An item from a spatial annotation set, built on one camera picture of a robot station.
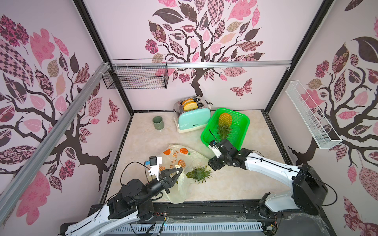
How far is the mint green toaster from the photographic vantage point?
0.99m

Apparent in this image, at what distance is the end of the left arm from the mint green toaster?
0.44m

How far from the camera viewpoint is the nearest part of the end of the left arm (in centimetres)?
54
